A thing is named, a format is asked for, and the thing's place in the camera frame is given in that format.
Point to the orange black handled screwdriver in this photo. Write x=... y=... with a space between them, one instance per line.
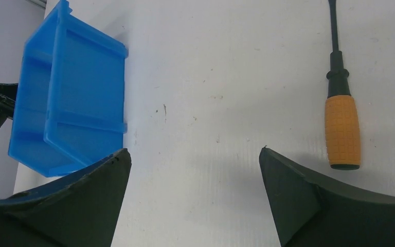
x=342 y=130

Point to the blue plastic bin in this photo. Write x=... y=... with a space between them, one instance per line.
x=69 y=108

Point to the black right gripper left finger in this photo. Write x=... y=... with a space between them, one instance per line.
x=79 y=209

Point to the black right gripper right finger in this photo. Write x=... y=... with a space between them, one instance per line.
x=312 y=209

